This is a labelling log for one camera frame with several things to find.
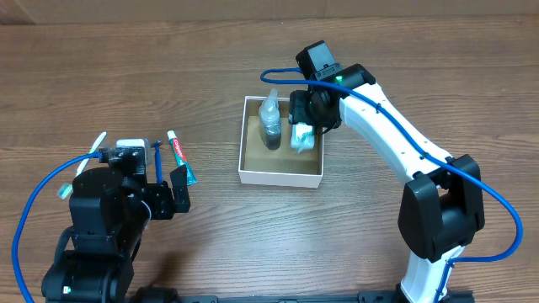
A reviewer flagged blue disposable razor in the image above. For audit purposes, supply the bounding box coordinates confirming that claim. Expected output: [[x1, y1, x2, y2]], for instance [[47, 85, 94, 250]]
[[151, 140, 163, 184]]

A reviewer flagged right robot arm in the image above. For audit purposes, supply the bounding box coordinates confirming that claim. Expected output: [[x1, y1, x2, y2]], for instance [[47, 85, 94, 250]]
[[289, 63, 485, 302]]

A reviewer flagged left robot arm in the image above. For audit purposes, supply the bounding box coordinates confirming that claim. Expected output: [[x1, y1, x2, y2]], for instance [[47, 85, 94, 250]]
[[41, 166, 190, 302]]

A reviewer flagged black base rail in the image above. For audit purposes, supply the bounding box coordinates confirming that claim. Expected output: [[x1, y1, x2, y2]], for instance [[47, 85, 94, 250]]
[[130, 286, 477, 303]]

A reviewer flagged right blue cable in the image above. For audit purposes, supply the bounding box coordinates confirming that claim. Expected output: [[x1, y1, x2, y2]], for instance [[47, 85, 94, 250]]
[[259, 66, 525, 303]]

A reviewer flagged Colgate toothpaste tube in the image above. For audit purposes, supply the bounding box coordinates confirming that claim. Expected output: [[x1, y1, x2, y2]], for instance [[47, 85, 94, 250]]
[[167, 130, 197, 186]]

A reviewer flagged white green toothbrush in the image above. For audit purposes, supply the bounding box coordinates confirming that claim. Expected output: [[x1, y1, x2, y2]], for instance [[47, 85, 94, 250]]
[[56, 130, 108, 200]]

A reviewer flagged pink cardboard box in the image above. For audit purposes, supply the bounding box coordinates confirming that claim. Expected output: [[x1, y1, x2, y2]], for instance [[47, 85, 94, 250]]
[[237, 96, 324, 189]]

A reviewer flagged clear foam pump bottle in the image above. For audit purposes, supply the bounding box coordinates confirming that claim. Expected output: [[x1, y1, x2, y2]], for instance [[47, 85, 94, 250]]
[[259, 88, 282, 150]]

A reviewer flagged green Dettol soap pack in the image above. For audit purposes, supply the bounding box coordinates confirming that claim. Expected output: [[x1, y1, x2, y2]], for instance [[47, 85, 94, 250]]
[[291, 123, 315, 153]]

